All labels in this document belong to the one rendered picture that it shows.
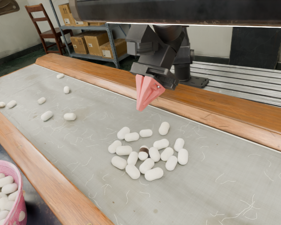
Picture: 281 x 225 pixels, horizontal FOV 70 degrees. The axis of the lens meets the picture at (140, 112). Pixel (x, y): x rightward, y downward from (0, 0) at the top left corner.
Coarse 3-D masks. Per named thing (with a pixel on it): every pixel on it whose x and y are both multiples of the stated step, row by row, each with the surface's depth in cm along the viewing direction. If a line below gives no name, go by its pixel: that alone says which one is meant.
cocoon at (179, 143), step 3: (180, 138) 44; (177, 141) 44; (180, 141) 43; (183, 141) 44; (177, 144) 43; (180, 144) 43; (183, 144) 43; (174, 147) 43; (177, 147) 42; (180, 147) 42; (177, 150) 43
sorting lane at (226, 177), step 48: (0, 96) 84; (48, 96) 76; (96, 96) 70; (48, 144) 53; (96, 144) 50; (144, 144) 47; (192, 144) 45; (240, 144) 42; (96, 192) 39; (144, 192) 37; (192, 192) 35; (240, 192) 34
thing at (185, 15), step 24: (72, 0) 17; (96, 0) 15; (120, 0) 14; (144, 0) 12; (168, 0) 11; (192, 0) 10; (216, 0) 10; (240, 0) 9; (264, 0) 8; (192, 24) 11; (216, 24) 10; (240, 24) 9; (264, 24) 9
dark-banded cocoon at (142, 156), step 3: (141, 147) 44; (147, 147) 44; (141, 153) 42; (144, 153) 42; (138, 156) 43; (141, 156) 42; (144, 156) 42; (147, 156) 43; (141, 159) 42; (144, 159) 42
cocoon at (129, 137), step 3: (135, 132) 48; (126, 135) 48; (129, 135) 48; (132, 135) 48; (135, 135) 47; (138, 135) 48; (126, 138) 48; (129, 138) 48; (132, 138) 47; (135, 138) 47; (129, 141) 48
